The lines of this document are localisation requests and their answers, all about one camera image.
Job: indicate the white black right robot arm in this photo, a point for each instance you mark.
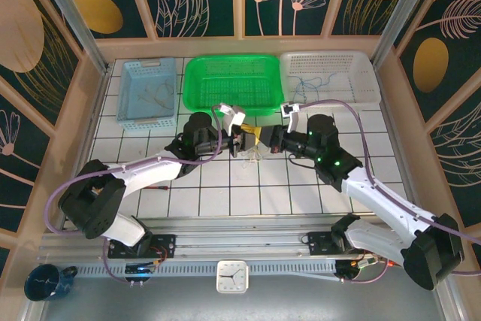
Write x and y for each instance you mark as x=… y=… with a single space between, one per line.
x=383 y=202

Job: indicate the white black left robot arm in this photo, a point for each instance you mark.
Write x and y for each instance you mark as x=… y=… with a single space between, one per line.
x=150 y=174

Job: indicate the green plastic basket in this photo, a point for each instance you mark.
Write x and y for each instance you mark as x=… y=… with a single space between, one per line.
x=233 y=84

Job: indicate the white plastic basket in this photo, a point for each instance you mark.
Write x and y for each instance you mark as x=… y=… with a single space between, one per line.
x=338 y=69

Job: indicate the light blue plastic basket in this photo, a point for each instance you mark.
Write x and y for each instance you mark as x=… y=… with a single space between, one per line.
x=143 y=84

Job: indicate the white square clock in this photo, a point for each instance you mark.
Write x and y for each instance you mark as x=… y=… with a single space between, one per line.
x=232 y=276

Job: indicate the dark blue mug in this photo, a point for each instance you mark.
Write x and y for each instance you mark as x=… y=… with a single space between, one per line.
x=45 y=283

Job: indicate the aluminium mounting rail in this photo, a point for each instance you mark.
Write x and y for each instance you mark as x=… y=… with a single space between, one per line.
x=244 y=240

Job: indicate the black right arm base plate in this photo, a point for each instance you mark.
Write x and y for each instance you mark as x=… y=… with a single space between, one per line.
x=319 y=243

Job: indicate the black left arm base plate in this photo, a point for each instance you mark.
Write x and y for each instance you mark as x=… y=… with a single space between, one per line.
x=165 y=243

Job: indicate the aluminium frame post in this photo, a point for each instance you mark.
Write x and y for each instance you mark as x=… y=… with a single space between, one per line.
x=402 y=9
x=75 y=20

